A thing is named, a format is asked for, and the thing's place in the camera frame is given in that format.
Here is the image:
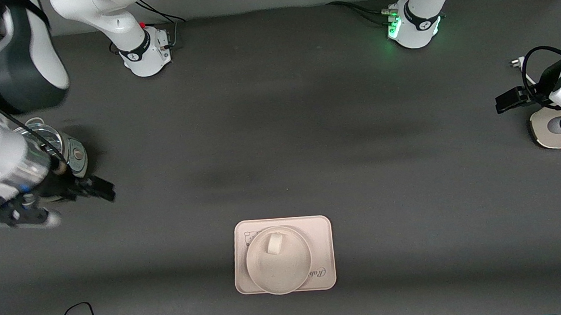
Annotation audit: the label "small white bun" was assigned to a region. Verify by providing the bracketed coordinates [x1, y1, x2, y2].
[266, 232, 284, 255]

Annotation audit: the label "round beige plate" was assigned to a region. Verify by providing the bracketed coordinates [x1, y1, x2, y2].
[243, 224, 315, 298]

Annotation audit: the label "beige tray with bear print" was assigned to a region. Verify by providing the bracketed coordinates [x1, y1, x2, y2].
[230, 214, 338, 297]

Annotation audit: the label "steel pot with glass lid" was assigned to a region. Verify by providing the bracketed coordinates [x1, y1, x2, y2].
[22, 113, 90, 183]

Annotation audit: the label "glass pot lid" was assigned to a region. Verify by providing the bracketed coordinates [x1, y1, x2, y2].
[16, 121, 63, 158]

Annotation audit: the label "white power plug with cord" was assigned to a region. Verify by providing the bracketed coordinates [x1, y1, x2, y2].
[510, 56, 540, 91]

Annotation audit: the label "black left arm base cables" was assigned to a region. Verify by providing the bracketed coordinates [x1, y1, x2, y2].
[326, 0, 418, 30]

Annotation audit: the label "black arm base cables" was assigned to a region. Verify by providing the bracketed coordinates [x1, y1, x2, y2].
[137, 0, 188, 51]
[326, 0, 418, 30]

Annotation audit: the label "black right arm base cables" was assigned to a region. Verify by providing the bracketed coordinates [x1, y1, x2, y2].
[137, 0, 188, 51]

